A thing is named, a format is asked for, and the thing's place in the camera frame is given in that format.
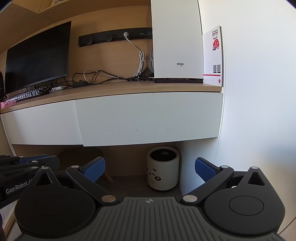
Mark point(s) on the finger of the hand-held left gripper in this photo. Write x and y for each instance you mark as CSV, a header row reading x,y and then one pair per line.
x,y
34,159
18,171

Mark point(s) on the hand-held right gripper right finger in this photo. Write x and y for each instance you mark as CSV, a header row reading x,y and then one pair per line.
x,y
204,170

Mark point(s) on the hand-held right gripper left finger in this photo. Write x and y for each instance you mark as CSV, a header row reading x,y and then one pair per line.
x,y
94,170

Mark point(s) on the wooden stool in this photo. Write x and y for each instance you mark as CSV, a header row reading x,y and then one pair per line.
x,y
78,153

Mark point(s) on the white bin with face print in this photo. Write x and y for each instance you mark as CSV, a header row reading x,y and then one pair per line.
x,y
161,176

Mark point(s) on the black keyboard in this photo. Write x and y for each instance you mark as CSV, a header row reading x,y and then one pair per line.
x,y
25,94

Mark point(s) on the black power adapter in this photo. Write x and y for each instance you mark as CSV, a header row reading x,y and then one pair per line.
x,y
81,84

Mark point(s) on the black computer monitor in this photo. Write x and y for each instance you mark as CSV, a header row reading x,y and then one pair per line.
x,y
37,55

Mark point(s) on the white card with red print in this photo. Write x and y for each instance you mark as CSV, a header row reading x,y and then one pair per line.
x,y
214,53

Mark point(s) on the white computer case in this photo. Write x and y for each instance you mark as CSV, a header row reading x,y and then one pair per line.
x,y
175,34

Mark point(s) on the black power strip rail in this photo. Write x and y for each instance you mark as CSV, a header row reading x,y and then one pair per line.
x,y
101,38

